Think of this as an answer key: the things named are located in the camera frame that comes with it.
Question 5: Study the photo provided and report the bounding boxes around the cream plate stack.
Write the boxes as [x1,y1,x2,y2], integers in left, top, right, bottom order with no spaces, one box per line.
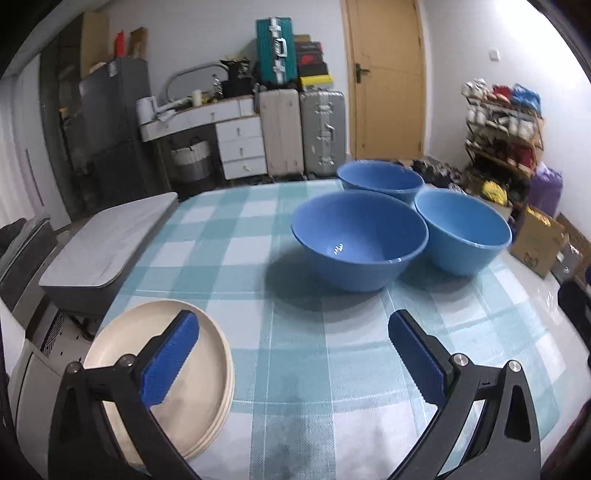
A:
[83,299,235,460]

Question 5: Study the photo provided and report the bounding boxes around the blue bowl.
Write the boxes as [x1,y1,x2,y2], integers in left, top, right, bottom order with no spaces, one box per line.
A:
[291,190,429,293]
[415,189,512,276]
[337,160,425,205]

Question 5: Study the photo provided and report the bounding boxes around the blue bowl front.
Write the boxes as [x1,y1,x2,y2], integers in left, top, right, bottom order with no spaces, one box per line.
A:
[291,190,429,293]

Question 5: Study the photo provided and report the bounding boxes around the blue bowl back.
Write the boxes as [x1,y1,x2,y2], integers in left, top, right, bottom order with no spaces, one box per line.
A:
[337,160,425,205]

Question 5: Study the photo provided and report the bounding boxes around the grey side table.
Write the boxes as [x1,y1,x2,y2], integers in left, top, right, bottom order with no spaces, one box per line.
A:
[39,192,178,318]

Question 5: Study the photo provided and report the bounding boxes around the teal checkered tablecloth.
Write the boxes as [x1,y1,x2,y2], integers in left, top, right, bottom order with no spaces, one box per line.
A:
[107,181,564,479]

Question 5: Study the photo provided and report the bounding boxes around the cardboard box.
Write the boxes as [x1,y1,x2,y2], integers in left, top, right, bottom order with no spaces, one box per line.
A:
[509,206,568,278]

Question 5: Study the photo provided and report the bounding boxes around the purple bag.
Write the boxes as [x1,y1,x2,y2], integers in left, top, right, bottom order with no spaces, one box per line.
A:
[527,162,563,217]

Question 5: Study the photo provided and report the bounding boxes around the dark grey refrigerator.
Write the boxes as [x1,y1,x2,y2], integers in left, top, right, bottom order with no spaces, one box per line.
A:
[79,57,162,208]

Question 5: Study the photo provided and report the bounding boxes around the woven laundry basket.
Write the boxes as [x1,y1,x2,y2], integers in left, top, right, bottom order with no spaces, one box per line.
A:
[171,141,212,183]

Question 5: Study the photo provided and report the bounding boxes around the wooden shoe rack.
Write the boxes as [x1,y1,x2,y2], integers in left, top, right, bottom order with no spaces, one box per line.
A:
[462,79,546,209]

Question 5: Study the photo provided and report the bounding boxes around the white drawer desk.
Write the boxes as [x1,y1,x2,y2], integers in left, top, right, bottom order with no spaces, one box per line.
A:
[140,96,267,181]

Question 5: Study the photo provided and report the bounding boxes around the silver suitcase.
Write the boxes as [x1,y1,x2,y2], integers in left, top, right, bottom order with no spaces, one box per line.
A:
[300,90,348,177]

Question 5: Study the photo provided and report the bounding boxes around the oval mirror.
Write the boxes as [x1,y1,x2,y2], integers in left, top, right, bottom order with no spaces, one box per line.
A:
[160,62,228,102]

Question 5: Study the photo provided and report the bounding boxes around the beige suitcase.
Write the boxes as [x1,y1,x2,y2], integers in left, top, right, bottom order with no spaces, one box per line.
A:
[259,89,304,177]

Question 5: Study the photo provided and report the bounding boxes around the wooden door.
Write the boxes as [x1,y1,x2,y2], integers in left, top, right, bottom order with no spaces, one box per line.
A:
[342,1,426,161]

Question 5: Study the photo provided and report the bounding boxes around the stack of shoe boxes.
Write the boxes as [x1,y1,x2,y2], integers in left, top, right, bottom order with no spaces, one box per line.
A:
[294,34,334,91]

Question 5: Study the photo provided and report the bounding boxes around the teal suitcase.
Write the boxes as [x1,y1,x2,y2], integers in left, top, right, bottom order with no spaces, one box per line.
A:
[256,17,297,88]

